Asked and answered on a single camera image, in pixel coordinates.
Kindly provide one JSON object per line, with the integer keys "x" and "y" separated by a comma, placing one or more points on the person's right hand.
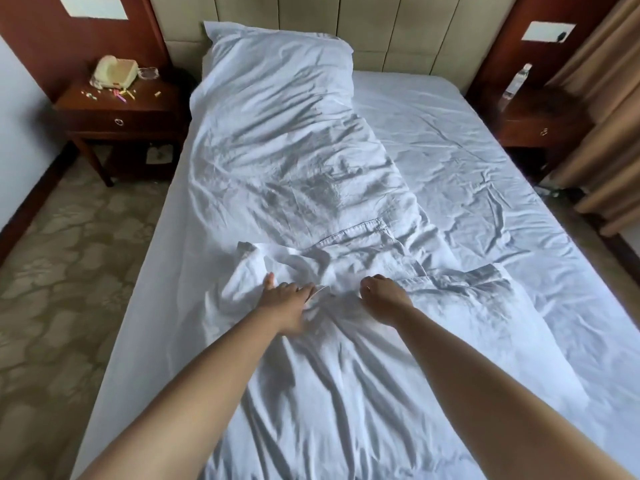
{"x": 387, "y": 302}

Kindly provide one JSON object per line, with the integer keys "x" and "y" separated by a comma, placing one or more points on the person's left hand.
{"x": 285, "y": 304}

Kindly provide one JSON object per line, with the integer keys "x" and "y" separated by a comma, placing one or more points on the white duvet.
{"x": 300, "y": 169}

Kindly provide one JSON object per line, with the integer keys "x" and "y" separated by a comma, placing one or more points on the white bed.
{"x": 475, "y": 169}

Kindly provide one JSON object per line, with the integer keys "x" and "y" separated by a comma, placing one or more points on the person's right forearm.
{"x": 490, "y": 394}

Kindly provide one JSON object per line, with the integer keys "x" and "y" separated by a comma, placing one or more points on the person's left forearm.
{"x": 190, "y": 404}

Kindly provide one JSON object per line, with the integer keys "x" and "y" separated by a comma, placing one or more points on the white slipper packet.
{"x": 159, "y": 153}

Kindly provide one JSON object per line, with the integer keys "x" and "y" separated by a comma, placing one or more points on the wooden nightstand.
{"x": 540, "y": 119}
{"x": 115, "y": 119}

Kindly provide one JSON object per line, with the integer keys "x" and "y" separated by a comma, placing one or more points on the black round ashtray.
{"x": 182, "y": 78}

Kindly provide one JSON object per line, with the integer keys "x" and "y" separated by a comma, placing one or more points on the clear water bottle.
{"x": 515, "y": 83}

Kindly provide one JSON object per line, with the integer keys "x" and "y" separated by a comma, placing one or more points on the scatter of small coloured pieces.
{"x": 125, "y": 93}

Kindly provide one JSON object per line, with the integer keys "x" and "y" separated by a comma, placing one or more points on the clear glass ashtray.
{"x": 148, "y": 73}

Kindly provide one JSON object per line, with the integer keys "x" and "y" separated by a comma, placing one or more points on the beige padded headboard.
{"x": 400, "y": 24}

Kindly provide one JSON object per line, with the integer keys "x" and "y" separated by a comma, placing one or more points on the beige curtain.
{"x": 600, "y": 119}

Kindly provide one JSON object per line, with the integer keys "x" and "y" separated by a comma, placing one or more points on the white pillow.
{"x": 217, "y": 30}

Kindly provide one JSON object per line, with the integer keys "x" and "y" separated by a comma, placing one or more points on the beige telephone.
{"x": 116, "y": 72}

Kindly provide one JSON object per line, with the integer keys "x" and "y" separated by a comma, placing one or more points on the white wall socket panel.
{"x": 545, "y": 31}

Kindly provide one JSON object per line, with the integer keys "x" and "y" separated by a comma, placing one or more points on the white wall switch panel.
{"x": 92, "y": 5}

